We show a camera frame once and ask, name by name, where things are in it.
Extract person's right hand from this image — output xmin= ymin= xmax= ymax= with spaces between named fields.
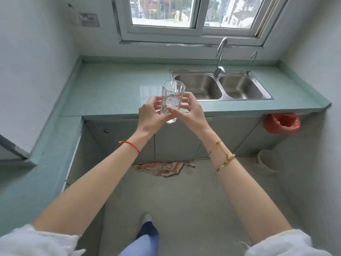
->
xmin=167 ymin=92 xmax=211 ymax=140

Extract person's left hand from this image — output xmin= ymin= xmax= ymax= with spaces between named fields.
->
xmin=134 ymin=95 xmax=171 ymax=139

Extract clear drinking glass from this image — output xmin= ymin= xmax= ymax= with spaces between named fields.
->
xmin=161 ymin=79 xmax=186 ymax=124

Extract person's right forearm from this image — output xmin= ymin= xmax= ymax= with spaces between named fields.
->
xmin=196 ymin=128 xmax=293 ymax=244

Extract person's left forearm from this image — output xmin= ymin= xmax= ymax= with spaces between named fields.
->
xmin=32 ymin=129 xmax=155 ymax=236

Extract green countertop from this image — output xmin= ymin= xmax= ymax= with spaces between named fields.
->
xmin=0 ymin=57 xmax=332 ymax=235

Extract grey sink base cabinet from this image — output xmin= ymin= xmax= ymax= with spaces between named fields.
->
xmin=82 ymin=116 xmax=293 ymax=163

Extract tall chrome faucet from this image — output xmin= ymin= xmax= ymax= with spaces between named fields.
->
xmin=213 ymin=37 xmax=229 ymax=78

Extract patterned orange cloth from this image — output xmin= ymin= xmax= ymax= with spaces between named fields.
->
xmin=133 ymin=161 xmax=196 ymax=178

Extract stainless steel double sink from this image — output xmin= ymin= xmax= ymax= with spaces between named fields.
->
xmin=169 ymin=69 xmax=275 ymax=102

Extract thin chrome faucet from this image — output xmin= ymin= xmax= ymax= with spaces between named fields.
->
xmin=246 ymin=51 xmax=258 ymax=75

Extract grey drawer cabinet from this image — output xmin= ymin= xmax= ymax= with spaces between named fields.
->
xmin=61 ymin=121 xmax=88 ymax=195

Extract white framed window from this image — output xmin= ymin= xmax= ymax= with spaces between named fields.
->
xmin=112 ymin=0 xmax=291 ymax=47

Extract red plastic bag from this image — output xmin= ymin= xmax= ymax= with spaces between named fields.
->
xmin=263 ymin=113 xmax=301 ymax=135

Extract blue jeans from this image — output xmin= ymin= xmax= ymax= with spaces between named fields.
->
xmin=118 ymin=221 xmax=160 ymax=256

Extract white shirt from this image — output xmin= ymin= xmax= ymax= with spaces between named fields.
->
xmin=0 ymin=224 xmax=334 ymax=256

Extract red string bracelet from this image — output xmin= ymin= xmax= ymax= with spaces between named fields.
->
xmin=118 ymin=140 xmax=140 ymax=154

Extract thin gold chain bracelet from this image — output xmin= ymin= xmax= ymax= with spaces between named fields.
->
xmin=208 ymin=140 xmax=232 ymax=160

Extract gold bangle bracelet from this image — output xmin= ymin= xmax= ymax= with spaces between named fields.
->
xmin=215 ymin=154 xmax=236 ymax=174

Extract white wall socket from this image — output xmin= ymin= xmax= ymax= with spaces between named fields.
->
xmin=78 ymin=12 xmax=101 ymax=27

